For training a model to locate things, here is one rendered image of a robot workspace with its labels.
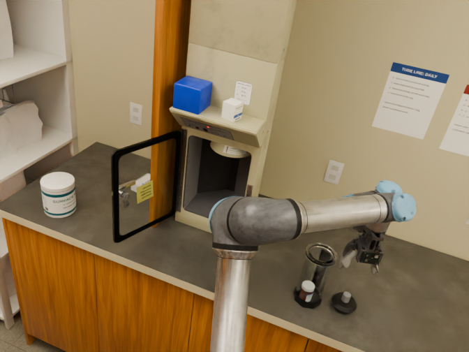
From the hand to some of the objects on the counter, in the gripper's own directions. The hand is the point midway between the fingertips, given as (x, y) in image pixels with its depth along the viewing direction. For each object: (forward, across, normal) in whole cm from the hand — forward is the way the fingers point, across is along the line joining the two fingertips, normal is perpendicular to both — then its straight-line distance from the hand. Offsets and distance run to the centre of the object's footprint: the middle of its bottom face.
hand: (356, 267), depth 145 cm
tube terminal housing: (+19, -50, +42) cm, 68 cm away
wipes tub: (+19, -118, +30) cm, 123 cm away
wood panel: (+19, -71, +51) cm, 90 cm away
